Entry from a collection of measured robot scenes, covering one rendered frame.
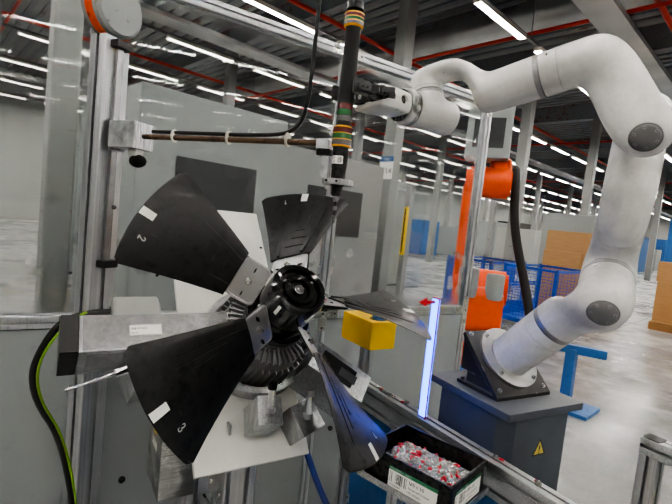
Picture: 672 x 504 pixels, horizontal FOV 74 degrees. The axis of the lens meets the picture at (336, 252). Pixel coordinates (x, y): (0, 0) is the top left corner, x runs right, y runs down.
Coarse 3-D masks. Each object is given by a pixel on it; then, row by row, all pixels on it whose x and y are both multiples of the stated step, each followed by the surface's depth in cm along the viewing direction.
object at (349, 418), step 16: (320, 368) 85; (336, 384) 88; (336, 400) 84; (352, 400) 93; (336, 416) 80; (352, 416) 85; (368, 416) 95; (336, 432) 78; (352, 432) 82; (368, 432) 88; (352, 448) 79; (368, 448) 84; (384, 448) 90; (352, 464) 77; (368, 464) 81
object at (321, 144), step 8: (320, 144) 99; (328, 144) 98; (320, 152) 98; (328, 152) 98; (328, 160) 98; (328, 168) 99; (320, 176) 99; (328, 176) 99; (328, 184) 100; (344, 184) 96; (352, 184) 98
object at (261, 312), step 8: (256, 312) 87; (264, 312) 89; (248, 320) 86; (264, 320) 90; (248, 328) 86; (256, 328) 88; (264, 328) 90; (256, 336) 89; (264, 336) 91; (256, 344) 89; (264, 344) 91; (256, 352) 89
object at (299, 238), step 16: (272, 208) 116; (288, 208) 115; (304, 208) 114; (320, 208) 114; (272, 224) 113; (288, 224) 111; (304, 224) 109; (320, 224) 109; (272, 240) 109; (288, 240) 107; (304, 240) 105; (272, 256) 106; (288, 256) 103
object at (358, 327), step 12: (348, 312) 148; (360, 312) 150; (348, 324) 147; (360, 324) 142; (372, 324) 137; (384, 324) 139; (348, 336) 147; (360, 336) 141; (372, 336) 137; (384, 336) 140; (372, 348) 138; (384, 348) 140
